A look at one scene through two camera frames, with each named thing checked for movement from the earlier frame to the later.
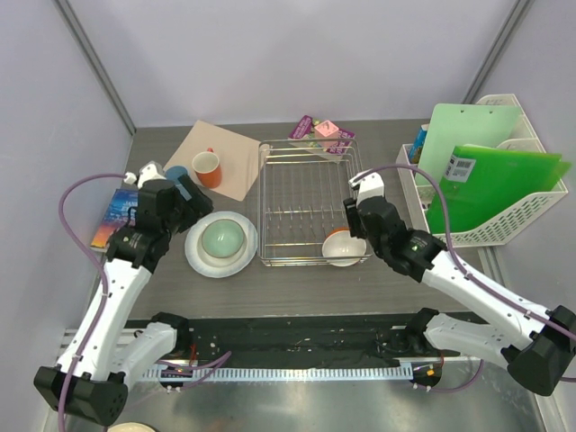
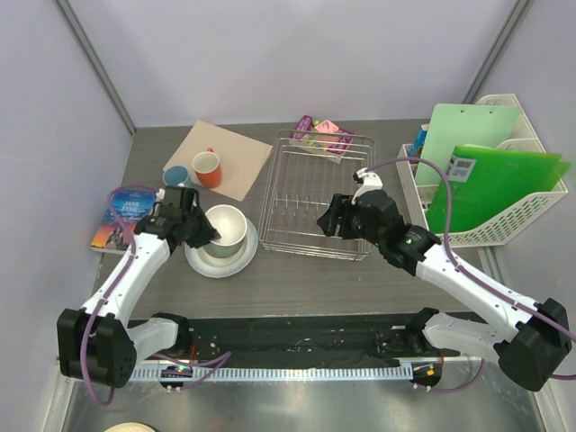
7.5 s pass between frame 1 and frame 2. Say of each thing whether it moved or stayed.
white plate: stayed
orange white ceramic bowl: moved
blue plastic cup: stayed
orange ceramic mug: stayed
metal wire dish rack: moved
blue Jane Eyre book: stayed
